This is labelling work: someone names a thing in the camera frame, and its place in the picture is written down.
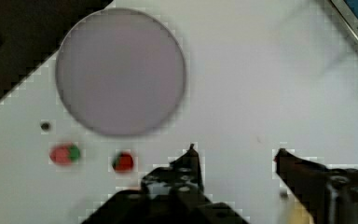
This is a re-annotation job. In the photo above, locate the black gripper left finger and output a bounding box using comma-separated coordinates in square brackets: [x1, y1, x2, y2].
[82, 147, 249, 224]

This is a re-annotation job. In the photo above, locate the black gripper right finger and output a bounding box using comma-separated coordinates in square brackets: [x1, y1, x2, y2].
[274, 148, 358, 224]

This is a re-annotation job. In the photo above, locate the red toy strawberry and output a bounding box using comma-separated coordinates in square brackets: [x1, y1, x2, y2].
[112, 152, 134, 173]

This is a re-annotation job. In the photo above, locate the pink toy strawberry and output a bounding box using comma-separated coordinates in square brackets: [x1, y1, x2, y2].
[49, 143, 81, 166]

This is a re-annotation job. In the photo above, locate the round lilac plate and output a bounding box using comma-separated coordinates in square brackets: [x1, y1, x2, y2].
[55, 8, 186, 136]

